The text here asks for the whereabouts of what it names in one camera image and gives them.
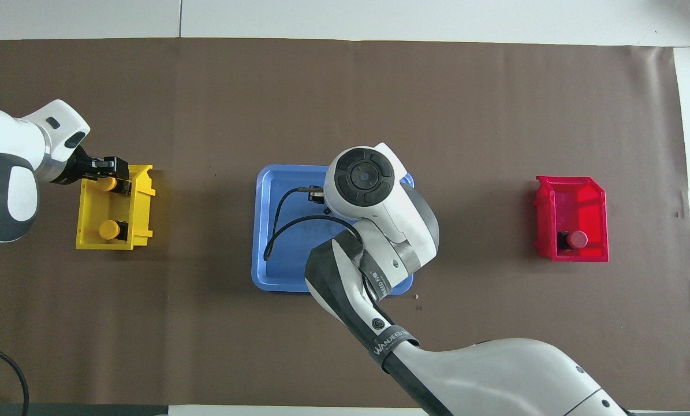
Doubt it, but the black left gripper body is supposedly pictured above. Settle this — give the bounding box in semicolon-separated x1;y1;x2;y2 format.
51;146;106;186

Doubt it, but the yellow push button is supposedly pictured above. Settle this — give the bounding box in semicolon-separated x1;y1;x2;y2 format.
99;177;132;196
99;220;129;242

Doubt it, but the red push button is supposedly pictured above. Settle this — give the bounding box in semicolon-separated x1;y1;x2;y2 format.
557;230;589;251

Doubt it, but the blue plastic tray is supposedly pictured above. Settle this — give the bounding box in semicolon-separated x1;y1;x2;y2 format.
251;165;415;296

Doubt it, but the yellow plastic bin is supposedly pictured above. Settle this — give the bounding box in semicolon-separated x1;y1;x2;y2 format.
76;165;156;251

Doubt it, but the brown paper table mat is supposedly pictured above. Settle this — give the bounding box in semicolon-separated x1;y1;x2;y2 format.
0;38;690;411

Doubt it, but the red plastic bin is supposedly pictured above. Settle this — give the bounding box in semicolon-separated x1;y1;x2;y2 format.
533;176;609;263

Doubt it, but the long black gripper cable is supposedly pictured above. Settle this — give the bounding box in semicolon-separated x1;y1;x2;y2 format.
264;215;364;262

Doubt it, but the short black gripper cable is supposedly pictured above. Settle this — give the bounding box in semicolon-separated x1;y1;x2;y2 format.
274;185;316;232

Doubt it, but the black printed velcro strap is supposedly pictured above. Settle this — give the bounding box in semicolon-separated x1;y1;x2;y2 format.
370;325;420;371

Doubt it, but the thin black floor cable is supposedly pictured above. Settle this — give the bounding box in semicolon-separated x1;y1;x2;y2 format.
0;339;30;416

